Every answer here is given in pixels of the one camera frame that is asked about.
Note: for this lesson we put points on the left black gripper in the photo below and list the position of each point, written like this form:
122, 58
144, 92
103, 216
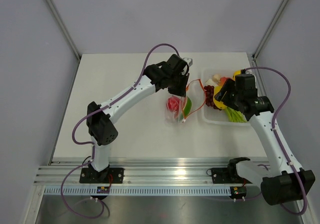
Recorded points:
184, 76

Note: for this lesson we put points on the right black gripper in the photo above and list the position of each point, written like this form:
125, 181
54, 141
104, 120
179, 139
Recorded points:
229, 86

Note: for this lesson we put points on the yellow orange top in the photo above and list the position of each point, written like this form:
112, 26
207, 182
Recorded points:
238, 72

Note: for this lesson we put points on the yellow lemon front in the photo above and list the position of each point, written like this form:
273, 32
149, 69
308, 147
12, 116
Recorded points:
219, 104

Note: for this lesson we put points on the red tomato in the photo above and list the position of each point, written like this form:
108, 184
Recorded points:
173, 104

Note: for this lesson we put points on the white garlic bulb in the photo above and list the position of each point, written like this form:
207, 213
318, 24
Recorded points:
216, 78

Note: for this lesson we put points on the clear zip top bag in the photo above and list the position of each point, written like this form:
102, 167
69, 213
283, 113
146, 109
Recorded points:
179, 109

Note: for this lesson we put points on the watermelon slice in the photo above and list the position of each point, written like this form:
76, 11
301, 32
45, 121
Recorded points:
186, 105

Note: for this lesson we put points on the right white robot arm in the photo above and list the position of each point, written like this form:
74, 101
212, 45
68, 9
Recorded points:
286, 181

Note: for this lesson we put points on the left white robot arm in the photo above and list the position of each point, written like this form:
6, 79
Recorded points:
101, 123

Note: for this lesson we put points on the green onion stalk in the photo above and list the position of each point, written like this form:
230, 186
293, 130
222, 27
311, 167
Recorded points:
233, 115

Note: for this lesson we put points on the red yellow peach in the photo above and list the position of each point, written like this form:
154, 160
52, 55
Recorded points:
223, 80

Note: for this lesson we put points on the purple grape bunch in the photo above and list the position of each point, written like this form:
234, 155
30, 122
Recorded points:
209, 96

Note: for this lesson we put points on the white plastic basket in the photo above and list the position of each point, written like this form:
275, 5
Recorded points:
211, 115

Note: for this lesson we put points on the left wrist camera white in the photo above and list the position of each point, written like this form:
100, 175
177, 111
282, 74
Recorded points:
188, 60

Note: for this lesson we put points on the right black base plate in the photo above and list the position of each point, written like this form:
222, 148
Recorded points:
220, 175

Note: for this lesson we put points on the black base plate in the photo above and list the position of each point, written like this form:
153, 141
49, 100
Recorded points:
220, 175
113, 175

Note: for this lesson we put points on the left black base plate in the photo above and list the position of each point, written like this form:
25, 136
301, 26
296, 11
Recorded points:
113, 175

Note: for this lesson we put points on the aluminium mounting rail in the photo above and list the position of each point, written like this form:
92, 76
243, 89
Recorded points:
170, 171

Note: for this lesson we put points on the white slotted cable duct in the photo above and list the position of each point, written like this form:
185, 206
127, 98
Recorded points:
139, 190

